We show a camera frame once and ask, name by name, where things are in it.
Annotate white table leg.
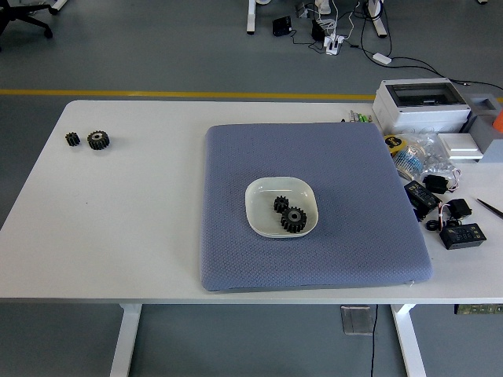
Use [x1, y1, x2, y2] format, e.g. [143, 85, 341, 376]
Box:
[389, 304, 428, 377]
[108, 304, 143, 377]

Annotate white electrical enclosure box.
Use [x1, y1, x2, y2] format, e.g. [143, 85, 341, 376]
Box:
[372, 79, 472, 134]

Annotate white flat box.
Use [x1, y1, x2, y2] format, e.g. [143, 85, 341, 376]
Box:
[437, 133, 484, 162]

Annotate black office chair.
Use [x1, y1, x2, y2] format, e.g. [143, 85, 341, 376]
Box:
[0, 0, 54, 52]

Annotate metal floor outlet plate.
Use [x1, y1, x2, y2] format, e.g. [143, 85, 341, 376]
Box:
[340, 305, 374, 336]

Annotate large black gear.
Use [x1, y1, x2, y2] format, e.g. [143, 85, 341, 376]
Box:
[279, 206, 308, 236]
[86, 130, 112, 152]

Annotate black tweezers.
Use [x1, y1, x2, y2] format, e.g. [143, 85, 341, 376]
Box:
[476, 198, 503, 218]

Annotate black servo motor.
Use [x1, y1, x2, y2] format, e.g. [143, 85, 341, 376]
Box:
[447, 198, 472, 219]
[423, 174, 449, 194]

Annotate black floor cable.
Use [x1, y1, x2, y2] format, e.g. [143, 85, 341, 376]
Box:
[391, 57, 503, 90]

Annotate green terminal connectors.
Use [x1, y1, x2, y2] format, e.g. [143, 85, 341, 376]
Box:
[340, 111, 373, 123]

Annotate black power adapter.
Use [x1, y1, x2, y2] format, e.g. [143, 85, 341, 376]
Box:
[310, 19, 327, 42]

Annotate grey block holder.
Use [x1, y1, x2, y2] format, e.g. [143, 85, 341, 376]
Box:
[463, 93, 503, 164]

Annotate black digital meter module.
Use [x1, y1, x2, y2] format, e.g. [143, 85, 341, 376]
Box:
[439, 221, 487, 251]
[403, 179, 442, 221]

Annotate white desk leg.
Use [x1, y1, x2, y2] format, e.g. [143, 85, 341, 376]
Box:
[246, 0, 259, 35]
[367, 0, 388, 39]

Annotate blue-grey textured mat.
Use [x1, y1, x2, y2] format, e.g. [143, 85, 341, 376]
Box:
[199, 123, 434, 292]

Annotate clear bag of parts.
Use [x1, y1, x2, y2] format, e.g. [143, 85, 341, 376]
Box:
[392, 132, 463, 181]

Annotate white square bowl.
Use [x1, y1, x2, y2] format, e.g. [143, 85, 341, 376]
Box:
[244, 176, 318, 240]

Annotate black box on floor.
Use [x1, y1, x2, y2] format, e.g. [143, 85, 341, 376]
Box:
[271, 16, 294, 37]

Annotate white power strip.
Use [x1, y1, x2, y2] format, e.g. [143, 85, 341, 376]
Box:
[324, 34, 347, 56]

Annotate black power cable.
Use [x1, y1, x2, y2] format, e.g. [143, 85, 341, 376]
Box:
[369, 304, 379, 377]

